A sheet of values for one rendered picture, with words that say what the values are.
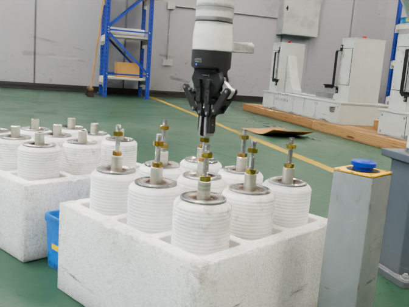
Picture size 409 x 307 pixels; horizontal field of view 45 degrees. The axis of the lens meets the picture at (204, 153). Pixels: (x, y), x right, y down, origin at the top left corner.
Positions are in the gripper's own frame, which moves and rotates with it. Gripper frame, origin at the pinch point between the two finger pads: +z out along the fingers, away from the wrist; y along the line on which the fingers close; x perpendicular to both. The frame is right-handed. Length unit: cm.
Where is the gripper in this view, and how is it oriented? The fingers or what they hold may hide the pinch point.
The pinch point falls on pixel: (206, 125)
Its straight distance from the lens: 95.7
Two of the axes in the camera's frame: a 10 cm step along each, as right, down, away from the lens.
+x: 7.2, -0.7, 6.9
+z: -0.7, 9.8, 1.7
